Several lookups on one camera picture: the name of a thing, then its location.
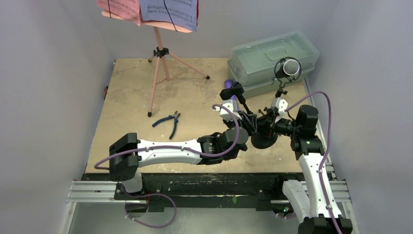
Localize black round-base mic stand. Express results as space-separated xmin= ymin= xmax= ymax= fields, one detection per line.
xmin=220 ymin=79 xmax=278 ymax=149

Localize purple microphone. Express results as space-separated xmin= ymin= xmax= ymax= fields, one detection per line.
xmin=224 ymin=79 xmax=239 ymax=110

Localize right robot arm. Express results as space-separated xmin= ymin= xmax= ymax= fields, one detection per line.
xmin=251 ymin=105 xmax=353 ymax=234

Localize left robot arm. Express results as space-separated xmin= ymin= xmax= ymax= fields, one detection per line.
xmin=109 ymin=111 xmax=257 ymax=199

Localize black tripod mic stand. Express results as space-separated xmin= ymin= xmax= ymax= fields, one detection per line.
xmin=259 ymin=87 xmax=287 ymax=117

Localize translucent plastic storage box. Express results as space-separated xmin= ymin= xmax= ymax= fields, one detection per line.
xmin=227 ymin=31 xmax=319 ymax=98

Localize silver condenser microphone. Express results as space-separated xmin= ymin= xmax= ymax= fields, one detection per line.
xmin=274 ymin=57 xmax=301 ymax=85

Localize pink music stand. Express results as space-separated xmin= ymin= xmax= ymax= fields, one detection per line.
xmin=101 ymin=9 xmax=211 ymax=117

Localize blue sheet music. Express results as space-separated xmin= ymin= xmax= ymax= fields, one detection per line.
xmin=139 ymin=0 xmax=198 ymax=32

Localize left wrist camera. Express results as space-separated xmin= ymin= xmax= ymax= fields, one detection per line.
xmin=219 ymin=99 xmax=242 ymax=121

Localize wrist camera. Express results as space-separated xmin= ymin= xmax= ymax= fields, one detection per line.
xmin=219 ymin=99 xmax=242 ymax=121
xmin=270 ymin=97 xmax=288 ymax=123

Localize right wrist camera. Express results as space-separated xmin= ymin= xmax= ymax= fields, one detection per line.
xmin=270 ymin=97 xmax=288 ymax=123

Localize blue-handled pliers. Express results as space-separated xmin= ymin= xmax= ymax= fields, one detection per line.
xmin=151 ymin=111 xmax=182 ymax=140

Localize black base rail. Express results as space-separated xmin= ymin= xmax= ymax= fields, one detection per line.
xmin=67 ymin=173 xmax=306 ymax=212

